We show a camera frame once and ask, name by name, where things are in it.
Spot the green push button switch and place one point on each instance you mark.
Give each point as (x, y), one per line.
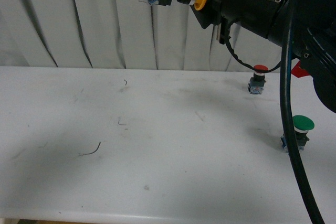
(302, 125)

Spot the red push button switch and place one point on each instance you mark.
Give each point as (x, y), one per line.
(257, 82)

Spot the white pleated curtain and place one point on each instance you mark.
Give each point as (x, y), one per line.
(117, 34)

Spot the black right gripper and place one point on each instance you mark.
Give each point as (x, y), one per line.
(265, 18)

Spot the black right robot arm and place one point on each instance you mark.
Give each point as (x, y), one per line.
(313, 32)

